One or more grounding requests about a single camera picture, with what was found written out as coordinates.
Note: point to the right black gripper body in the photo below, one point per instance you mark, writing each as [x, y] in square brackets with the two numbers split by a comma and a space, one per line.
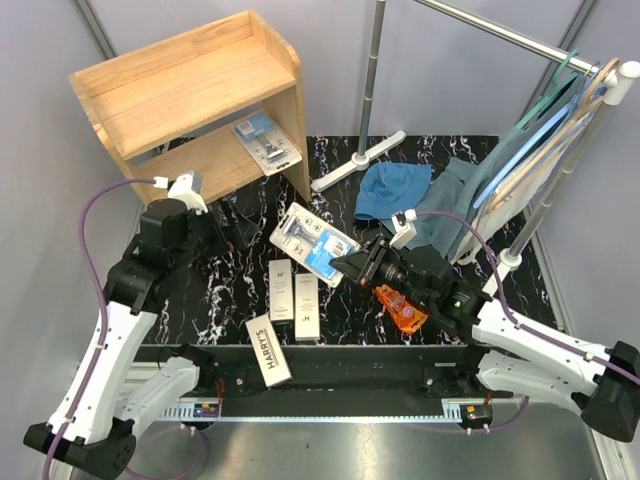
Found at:
[384, 267]

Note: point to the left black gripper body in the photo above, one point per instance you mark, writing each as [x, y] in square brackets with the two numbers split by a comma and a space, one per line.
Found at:
[206, 236]

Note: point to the blue Gillette razor pack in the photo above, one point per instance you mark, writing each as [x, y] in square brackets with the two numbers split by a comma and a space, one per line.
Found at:
[312, 242]

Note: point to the orange BIC razor pack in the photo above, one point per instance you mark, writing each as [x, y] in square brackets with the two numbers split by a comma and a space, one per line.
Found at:
[406, 317]

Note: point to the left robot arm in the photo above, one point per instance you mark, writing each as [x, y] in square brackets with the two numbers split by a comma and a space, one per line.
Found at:
[95, 429]

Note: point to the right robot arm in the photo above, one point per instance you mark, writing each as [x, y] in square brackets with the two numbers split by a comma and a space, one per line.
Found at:
[514, 354]

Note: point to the wooden two-tier shelf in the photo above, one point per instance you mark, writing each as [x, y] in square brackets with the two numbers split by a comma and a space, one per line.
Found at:
[167, 108]

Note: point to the white H box right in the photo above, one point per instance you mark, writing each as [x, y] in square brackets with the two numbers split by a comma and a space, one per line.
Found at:
[306, 321]

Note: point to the white h box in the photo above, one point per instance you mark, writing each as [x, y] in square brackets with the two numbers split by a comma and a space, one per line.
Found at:
[281, 298]
[306, 321]

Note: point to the white H box left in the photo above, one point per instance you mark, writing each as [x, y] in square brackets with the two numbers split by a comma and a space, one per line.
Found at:
[281, 298]

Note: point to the blue bucket hat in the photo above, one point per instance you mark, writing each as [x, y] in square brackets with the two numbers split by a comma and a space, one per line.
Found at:
[388, 187]

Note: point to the blue razor blister pack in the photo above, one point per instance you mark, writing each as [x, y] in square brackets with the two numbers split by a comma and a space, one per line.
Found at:
[266, 144]

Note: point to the grey-blue garment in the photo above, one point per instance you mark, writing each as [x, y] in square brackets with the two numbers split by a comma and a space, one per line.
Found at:
[455, 190]

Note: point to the white Harry's box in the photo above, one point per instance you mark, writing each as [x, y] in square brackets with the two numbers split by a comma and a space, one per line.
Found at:
[269, 354]

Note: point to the teal hanger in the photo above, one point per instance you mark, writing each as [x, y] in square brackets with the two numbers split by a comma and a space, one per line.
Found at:
[559, 85]

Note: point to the blue hanger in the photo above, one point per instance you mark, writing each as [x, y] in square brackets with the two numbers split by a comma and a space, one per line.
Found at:
[527, 151]

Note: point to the wooden hanger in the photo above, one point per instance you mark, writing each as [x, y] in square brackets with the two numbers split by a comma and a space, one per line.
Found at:
[588, 104]

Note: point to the metal clothes rack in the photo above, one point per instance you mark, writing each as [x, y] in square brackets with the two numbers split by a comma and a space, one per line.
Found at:
[437, 75]

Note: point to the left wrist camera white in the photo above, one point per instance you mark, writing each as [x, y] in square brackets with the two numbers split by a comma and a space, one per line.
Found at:
[185, 188]

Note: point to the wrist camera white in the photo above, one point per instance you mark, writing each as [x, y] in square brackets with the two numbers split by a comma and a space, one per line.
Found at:
[185, 188]
[404, 227]

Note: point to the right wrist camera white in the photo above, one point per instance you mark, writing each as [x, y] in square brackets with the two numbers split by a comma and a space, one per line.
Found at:
[404, 227]

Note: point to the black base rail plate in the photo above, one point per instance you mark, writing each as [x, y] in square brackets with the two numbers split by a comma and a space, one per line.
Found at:
[373, 383]

